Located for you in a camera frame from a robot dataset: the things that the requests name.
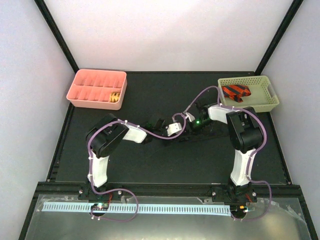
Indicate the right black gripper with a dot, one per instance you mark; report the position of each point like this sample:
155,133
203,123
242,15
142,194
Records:
191,128

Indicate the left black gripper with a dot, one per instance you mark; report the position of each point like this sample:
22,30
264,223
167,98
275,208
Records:
169,141

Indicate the black necktie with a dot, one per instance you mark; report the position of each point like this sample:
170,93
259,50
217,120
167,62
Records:
194,136

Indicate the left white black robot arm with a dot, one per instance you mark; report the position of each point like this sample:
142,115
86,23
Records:
108,133

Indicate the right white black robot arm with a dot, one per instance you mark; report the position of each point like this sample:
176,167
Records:
246,137

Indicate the orange navy striped tie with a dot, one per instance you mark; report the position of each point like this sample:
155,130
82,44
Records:
236,92

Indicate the green perforated plastic basket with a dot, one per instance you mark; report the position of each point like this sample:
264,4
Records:
263,97

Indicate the yellow black rolled tie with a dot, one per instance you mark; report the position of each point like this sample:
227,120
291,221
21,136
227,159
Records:
114,97

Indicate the pink compartment organizer box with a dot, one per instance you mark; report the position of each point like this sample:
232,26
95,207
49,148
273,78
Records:
91,88

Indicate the clear acrylic sheet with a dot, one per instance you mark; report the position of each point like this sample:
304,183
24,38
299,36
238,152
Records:
276,219

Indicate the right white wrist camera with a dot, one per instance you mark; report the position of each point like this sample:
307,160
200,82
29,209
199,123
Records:
189,117

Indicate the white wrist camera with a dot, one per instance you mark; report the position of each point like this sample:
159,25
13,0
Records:
173,128
189,117

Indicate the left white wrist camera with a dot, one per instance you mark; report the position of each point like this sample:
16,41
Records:
173,128

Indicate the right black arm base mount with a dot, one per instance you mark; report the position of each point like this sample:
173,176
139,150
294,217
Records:
228,194

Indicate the light blue slotted cable duct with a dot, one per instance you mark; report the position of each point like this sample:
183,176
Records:
131,208

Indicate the right black frame post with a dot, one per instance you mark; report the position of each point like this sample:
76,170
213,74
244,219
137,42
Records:
280,32

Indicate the black frame post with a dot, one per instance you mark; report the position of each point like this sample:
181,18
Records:
51,23
280,32

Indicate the left black frame post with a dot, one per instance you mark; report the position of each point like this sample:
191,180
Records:
51,23

